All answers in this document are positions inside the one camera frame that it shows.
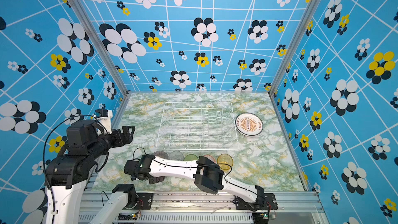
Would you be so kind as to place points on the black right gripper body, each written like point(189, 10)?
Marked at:
point(155, 181)

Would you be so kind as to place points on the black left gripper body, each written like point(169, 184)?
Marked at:
point(106, 141)

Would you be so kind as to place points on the clear glass tumbler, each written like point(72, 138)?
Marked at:
point(176, 155)

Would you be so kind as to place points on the green glass tumbler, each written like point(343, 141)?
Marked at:
point(191, 157)

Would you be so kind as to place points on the pink glass tumbler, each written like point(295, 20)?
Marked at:
point(211, 158)

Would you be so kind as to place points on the yellow glass tumbler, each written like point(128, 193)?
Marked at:
point(225, 162)

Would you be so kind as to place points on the white plate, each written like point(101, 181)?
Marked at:
point(248, 124)

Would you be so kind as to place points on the striped ceramic bowl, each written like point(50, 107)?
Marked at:
point(161, 154)

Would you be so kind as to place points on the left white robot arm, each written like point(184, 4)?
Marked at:
point(67, 175)

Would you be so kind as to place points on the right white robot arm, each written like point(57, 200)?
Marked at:
point(206, 175)

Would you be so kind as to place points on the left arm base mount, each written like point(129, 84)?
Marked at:
point(142, 201)

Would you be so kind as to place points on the white wire dish rack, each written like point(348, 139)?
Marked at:
point(197, 126)

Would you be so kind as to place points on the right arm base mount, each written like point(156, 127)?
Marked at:
point(266, 203)

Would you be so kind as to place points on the aluminium front rail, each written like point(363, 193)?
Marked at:
point(199, 208)

